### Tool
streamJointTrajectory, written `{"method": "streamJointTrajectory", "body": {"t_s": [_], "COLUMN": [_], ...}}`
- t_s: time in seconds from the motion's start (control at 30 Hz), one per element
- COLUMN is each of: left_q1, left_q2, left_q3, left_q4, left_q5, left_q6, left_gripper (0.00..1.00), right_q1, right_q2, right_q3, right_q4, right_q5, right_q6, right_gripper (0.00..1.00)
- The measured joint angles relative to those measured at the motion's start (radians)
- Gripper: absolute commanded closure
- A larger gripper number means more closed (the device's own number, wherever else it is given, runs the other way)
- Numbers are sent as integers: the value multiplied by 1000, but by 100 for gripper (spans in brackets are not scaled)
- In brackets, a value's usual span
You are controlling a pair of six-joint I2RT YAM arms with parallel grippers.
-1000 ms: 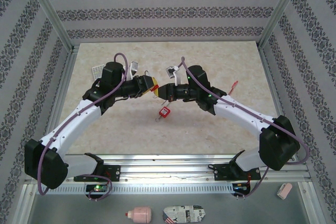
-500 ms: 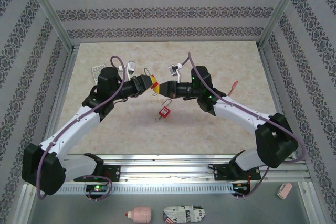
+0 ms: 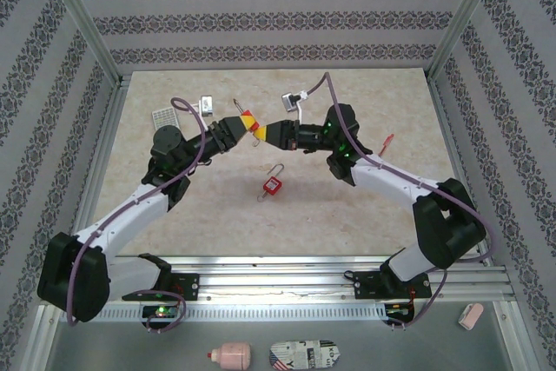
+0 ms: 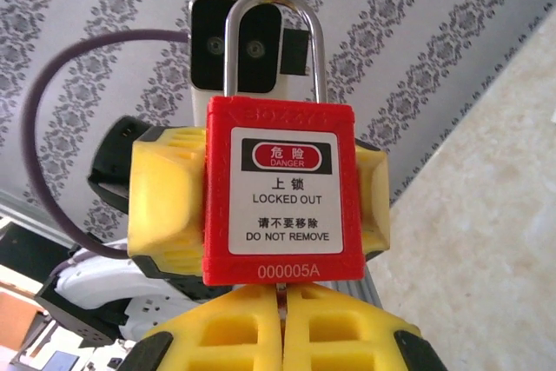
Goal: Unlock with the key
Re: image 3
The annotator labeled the white scientific calculator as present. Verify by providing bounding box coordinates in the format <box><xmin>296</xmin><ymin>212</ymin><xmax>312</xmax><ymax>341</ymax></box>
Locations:
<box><xmin>150</xmin><ymin>104</ymin><xmax>180</xmax><ymax>132</ymax></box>

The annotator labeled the small red padlock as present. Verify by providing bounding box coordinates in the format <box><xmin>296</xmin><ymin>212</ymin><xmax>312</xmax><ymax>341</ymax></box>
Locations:
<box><xmin>262</xmin><ymin>162</ymin><xmax>286</xmax><ymax>195</ymax></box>

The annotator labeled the perforated metal strip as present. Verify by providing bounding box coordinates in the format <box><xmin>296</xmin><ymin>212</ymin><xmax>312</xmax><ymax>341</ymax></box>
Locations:
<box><xmin>97</xmin><ymin>305</ymin><xmax>392</xmax><ymax>322</ymax></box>

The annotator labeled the newspaper print pencil case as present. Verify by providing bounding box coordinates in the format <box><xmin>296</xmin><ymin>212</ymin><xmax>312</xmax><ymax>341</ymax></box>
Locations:
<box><xmin>268</xmin><ymin>339</ymin><xmax>342</xmax><ymax>371</ymax></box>

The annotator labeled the pink bottle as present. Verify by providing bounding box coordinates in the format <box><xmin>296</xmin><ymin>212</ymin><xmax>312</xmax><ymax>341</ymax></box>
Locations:
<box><xmin>207</xmin><ymin>341</ymin><xmax>253</xmax><ymax>370</ymax></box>

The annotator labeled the small pink case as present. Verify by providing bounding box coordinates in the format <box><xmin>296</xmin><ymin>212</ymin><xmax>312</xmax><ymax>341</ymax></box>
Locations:
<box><xmin>457</xmin><ymin>302</ymin><xmax>485</xmax><ymax>331</ymax></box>

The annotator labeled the aluminium frame rail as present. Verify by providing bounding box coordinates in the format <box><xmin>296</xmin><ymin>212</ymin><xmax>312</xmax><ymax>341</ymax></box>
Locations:
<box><xmin>427</xmin><ymin>77</ymin><xmax>484</xmax><ymax>233</ymax></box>
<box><xmin>71</xmin><ymin>77</ymin><xmax>129</xmax><ymax>233</ymax></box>

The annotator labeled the aluminium mounting rail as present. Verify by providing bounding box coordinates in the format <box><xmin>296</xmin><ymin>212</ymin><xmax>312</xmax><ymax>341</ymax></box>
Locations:
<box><xmin>116</xmin><ymin>255</ymin><xmax>512</xmax><ymax>302</ymax></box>

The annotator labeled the aluminium frame post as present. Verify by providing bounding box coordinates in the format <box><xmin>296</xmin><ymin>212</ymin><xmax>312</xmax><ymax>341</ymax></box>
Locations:
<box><xmin>425</xmin><ymin>0</ymin><xmax>508</xmax><ymax>81</ymax></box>
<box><xmin>36</xmin><ymin>0</ymin><xmax>125</xmax><ymax>88</ymax></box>

